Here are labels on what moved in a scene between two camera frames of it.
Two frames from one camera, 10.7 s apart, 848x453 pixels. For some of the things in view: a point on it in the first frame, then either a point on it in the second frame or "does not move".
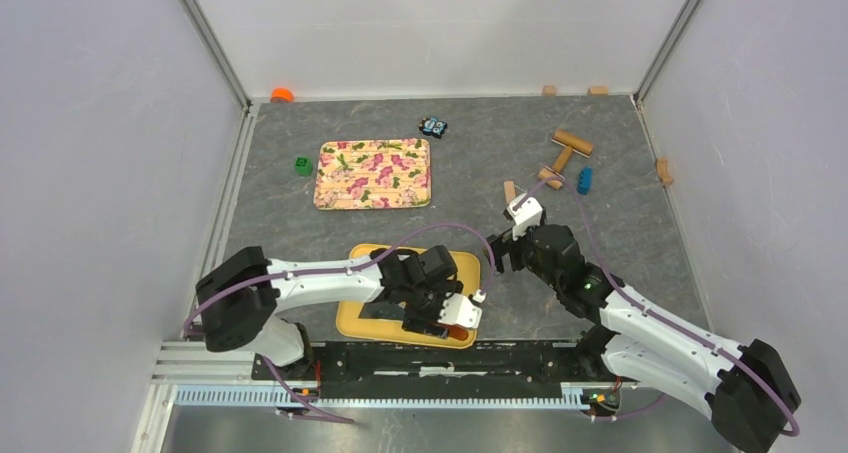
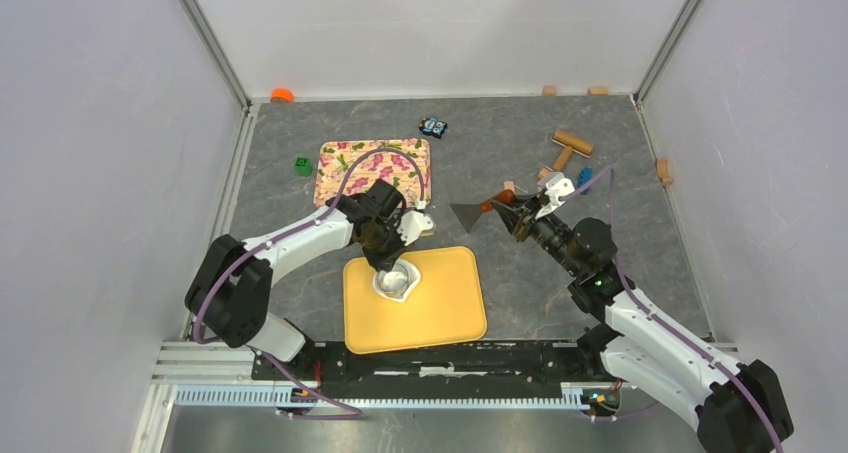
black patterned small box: (432, 126) does not move
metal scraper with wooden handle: (394, 310) -> (467, 212)
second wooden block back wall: (598, 91) does not move
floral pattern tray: (373, 173) does not move
